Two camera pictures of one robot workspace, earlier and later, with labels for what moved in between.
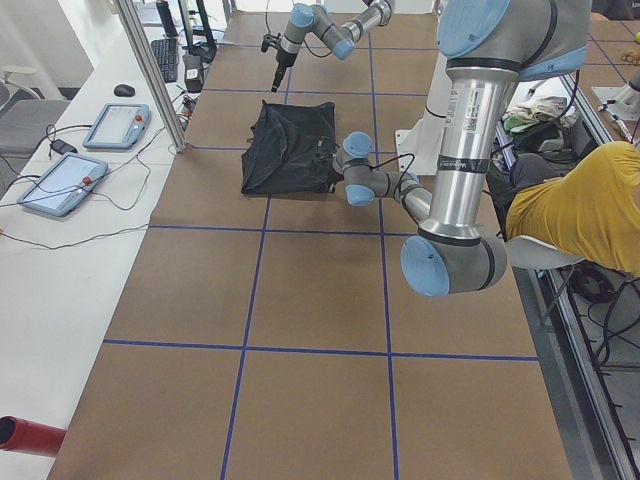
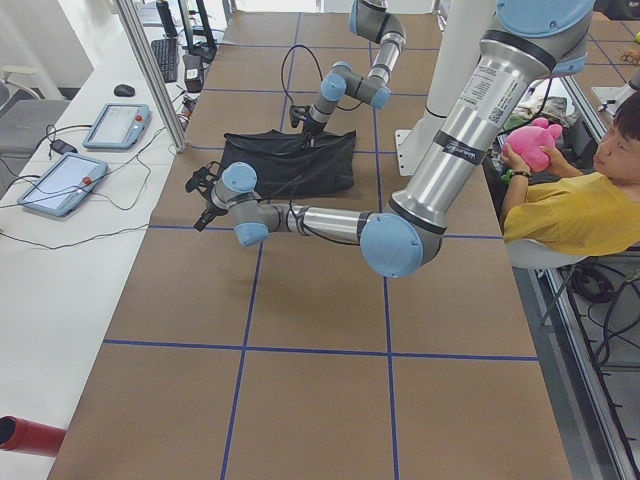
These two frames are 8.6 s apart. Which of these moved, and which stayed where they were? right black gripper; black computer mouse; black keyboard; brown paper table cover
Moved: right black gripper
Stayed: black computer mouse; black keyboard; brown paper table cover
